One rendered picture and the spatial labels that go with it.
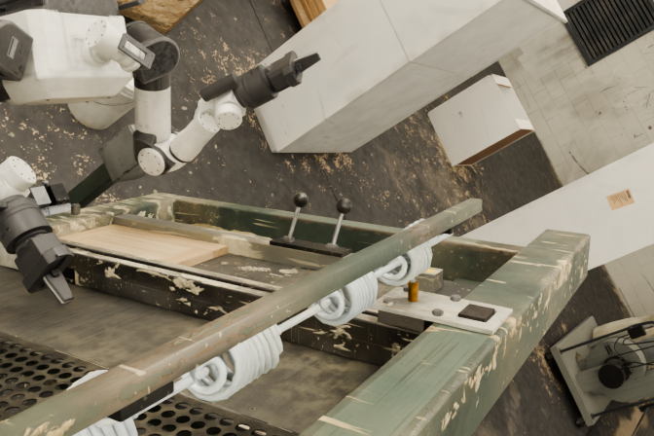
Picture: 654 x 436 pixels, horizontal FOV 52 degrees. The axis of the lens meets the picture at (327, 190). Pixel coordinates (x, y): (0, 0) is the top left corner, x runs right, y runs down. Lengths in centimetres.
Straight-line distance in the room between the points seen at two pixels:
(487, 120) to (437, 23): 278
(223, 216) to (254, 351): 135
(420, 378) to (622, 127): 855
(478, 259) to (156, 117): 87
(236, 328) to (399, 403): 28
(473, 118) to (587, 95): 326
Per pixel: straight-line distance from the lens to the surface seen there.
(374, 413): 75
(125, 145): 214
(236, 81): 162
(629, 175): 480
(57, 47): 151
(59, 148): 321
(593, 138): 936
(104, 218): 193
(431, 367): 86
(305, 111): 403
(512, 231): 502
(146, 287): 135
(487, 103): 634
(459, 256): 164
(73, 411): 44
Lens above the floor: 234
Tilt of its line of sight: 31 degrees down
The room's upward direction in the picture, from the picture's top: 59 degrees clockwise
